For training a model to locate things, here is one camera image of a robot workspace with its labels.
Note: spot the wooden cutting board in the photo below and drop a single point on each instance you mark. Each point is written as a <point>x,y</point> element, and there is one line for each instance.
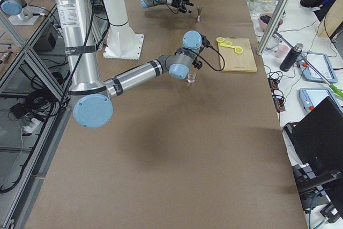
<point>234,62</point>

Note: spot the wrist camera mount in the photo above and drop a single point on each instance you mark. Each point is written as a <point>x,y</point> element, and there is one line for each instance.
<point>205,42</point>

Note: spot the blue teach pendant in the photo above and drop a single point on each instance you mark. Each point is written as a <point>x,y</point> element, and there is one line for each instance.
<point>321,62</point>
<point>311,97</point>

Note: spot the clear glass cup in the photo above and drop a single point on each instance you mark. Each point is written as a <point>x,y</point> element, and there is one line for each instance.
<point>191,77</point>

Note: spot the black water bottle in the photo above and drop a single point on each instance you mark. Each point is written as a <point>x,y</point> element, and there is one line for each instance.
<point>291,57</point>

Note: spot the near blue teach pendant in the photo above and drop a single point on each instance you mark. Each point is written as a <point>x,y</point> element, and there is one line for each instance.
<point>311,97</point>

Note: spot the far blue teach pendant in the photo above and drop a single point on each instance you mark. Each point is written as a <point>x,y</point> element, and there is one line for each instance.
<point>321,62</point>

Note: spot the yellow plastic spoon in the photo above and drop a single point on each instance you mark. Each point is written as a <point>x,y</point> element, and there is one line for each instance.
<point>237,49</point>

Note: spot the pink plastic cup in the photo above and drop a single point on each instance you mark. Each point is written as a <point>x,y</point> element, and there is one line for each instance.
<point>282,51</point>

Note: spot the aluminium frame post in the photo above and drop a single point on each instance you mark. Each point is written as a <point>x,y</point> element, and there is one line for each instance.
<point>273,23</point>

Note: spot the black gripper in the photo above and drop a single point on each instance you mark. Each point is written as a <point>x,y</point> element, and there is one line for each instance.
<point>178,2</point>
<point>198,64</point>

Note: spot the white camera pillar base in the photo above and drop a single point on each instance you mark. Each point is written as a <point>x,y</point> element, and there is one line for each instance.
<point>122,41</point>

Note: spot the black computer monitor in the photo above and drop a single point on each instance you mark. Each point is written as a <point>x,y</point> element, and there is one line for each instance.
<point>317,138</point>

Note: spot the pink bowl with black items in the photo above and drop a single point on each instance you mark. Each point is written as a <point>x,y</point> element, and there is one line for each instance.
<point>264,19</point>

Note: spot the steel measuring jigger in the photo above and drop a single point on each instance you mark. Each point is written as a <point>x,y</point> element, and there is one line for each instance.
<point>199,10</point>

